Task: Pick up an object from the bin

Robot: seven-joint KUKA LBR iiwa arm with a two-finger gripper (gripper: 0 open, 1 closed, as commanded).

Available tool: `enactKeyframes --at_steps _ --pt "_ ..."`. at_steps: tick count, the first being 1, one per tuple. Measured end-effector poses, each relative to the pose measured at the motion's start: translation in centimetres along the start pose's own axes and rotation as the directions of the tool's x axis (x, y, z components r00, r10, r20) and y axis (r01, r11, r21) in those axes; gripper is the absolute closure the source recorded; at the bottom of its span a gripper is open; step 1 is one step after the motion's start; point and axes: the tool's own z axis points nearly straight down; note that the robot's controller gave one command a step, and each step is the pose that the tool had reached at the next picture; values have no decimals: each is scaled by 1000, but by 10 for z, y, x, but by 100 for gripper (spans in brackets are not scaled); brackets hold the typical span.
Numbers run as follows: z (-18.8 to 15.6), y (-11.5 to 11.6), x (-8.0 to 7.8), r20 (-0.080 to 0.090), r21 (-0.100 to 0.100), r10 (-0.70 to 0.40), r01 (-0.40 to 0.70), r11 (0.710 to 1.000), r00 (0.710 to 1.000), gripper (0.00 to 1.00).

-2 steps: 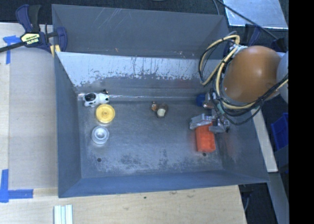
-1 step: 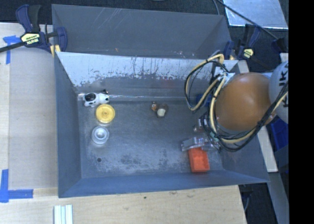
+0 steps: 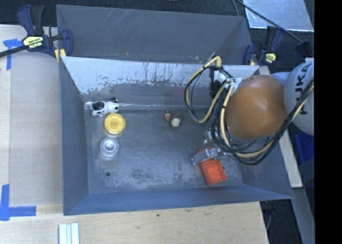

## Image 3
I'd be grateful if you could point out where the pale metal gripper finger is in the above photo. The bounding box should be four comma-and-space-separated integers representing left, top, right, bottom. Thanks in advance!
190, 148, 219, 167

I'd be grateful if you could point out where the orange block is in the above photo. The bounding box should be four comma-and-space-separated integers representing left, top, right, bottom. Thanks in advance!
196, 146, 228, 186

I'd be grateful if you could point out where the grey metal bin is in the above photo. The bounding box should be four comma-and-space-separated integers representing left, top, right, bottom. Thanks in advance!
56, 4, 295, 216

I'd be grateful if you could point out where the clear plastic cup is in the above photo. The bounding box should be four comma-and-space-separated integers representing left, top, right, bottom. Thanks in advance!
99, 137, 120, 158

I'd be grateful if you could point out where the yellow plastic cup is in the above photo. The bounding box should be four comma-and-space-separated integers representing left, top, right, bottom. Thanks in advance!
104, 113, 126, 135

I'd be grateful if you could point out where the black and white toy cow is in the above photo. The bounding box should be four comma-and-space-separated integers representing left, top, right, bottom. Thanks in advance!
89, 98, 120, 117

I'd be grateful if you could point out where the black cylinder on white bracket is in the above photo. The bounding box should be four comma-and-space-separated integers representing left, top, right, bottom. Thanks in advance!
208, 65, 235, 100

